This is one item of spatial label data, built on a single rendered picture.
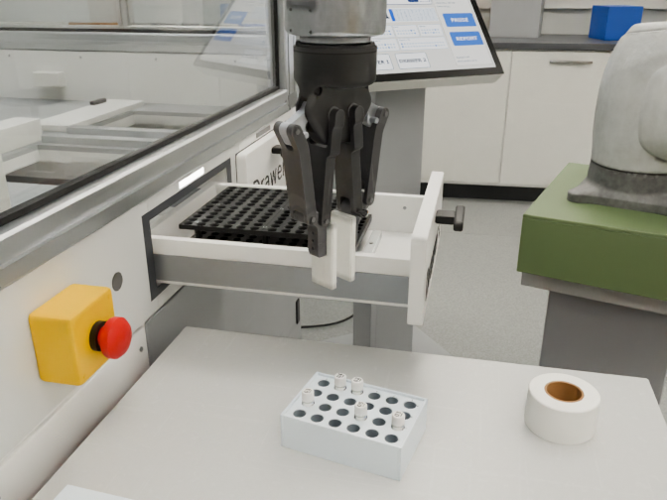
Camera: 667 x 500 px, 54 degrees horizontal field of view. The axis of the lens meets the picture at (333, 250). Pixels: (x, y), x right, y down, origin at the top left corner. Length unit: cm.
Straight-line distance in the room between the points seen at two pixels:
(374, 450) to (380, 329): 145
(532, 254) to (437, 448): 47
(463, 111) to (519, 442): 320
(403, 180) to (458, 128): 194
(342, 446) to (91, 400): 28
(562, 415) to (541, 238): 42
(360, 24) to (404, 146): 133
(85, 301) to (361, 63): 33
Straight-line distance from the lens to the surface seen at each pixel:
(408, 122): 187
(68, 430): 74
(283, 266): 78
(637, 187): 111
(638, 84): 108
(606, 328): 118
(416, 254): 72
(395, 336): 211
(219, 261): 81
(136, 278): 81
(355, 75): 58
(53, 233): 67
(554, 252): 106
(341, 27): 56
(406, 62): 175
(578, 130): 389
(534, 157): 389
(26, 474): 70
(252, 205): 93
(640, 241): 103
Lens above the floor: 118
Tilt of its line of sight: 22 degrees down
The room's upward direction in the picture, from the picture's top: straight up
